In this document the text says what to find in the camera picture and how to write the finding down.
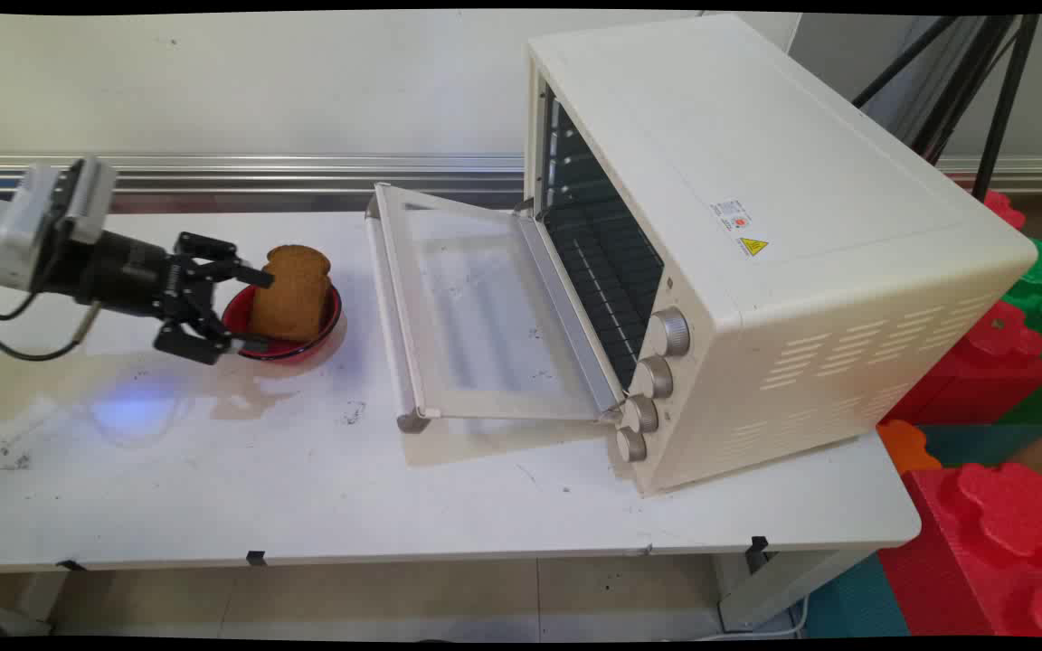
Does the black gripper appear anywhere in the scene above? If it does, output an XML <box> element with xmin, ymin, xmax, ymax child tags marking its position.
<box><xmin>43</xmin><ymin>229</ymin><xmax>275</xmax><ymax>366</ymax></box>

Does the brown bread slice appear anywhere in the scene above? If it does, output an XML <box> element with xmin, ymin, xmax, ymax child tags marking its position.
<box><xmin>249</xmin><ymin>244</ymin><xmax>333</xmax><ymax>343</ymax></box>

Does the red bowl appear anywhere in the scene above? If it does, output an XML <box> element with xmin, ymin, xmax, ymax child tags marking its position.
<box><xmin>222</xmin><ymin>282</ymin><xmax>343</xmax><ymax>364</ymax></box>

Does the glass oven door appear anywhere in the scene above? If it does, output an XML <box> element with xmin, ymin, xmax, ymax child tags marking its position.
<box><xmin>365</xmin><ymin>183</ymin><xmax>625</xmax><ymax>434</ymax></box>

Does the cream toaster oven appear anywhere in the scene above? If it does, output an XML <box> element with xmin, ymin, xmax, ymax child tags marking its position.
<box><xmin>524</xmin><ymin>14</ymin><xmax>1039</xmax><ymax>497</ymax></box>

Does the white table leg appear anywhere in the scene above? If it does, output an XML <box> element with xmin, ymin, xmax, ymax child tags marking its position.
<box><xmin>716</xmin><ymin>548</ymin><xmax>875</xmax><ymax>632</ymax></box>

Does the orange foam block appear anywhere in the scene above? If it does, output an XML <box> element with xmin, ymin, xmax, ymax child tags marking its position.
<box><xmin>876</xmin><ymin>419</ymin><xmax>943</xmax><ymax>476</ymax></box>

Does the teal foam mat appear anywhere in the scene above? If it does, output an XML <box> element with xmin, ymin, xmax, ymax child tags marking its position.
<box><xmin>801</xmin><ymin>423</ymin><xmax>1042</xmax><ymax>639</ymax></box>

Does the black tripod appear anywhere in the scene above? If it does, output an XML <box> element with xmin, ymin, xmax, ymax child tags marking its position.
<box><xmin>851</xmin><ymin>14</ymin><xmax>1041</xmax><ymax>202</ymax></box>

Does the large red foam block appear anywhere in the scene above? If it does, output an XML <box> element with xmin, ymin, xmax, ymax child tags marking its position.
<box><xmin>877</xmin><ymin>462</ymin><xmax>1042</xmax><ymax>639</ymax></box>

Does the aluminium wall rail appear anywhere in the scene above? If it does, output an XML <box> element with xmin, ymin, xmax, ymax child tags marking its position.
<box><xmin>0</xmin><ymin>154</ymin><xmax>1042</xmax><ymax>194</ymax></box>

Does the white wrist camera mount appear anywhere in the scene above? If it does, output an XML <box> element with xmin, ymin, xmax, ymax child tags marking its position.
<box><xmin>0</xmin><ymin>157</ymin><xmax>118</xmax><ymax>290</ymax></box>

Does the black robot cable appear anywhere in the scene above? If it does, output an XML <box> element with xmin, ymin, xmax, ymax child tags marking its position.
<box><xmin>0</xmin><ymin>280</ymin><xmax>104</xmax><ymax>363</ymax></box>

